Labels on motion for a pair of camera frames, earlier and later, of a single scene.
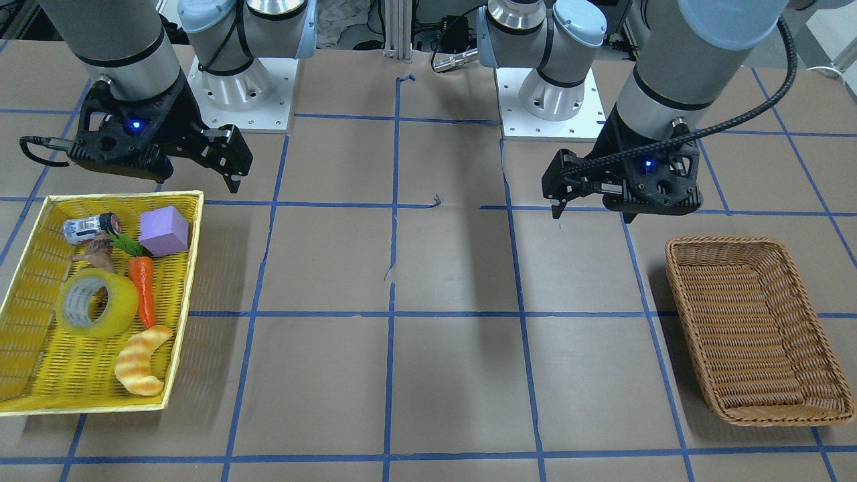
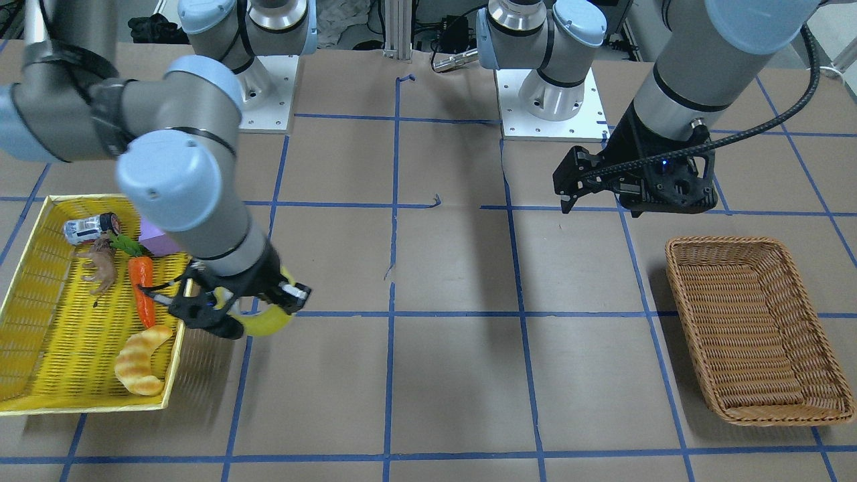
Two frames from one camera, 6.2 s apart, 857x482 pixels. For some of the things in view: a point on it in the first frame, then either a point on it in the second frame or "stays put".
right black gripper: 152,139 -> 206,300
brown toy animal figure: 99,252 stays put
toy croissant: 133,366 stays put
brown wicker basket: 761,351 stays put
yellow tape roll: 73,300 -> 268,322
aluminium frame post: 398,29 stays put
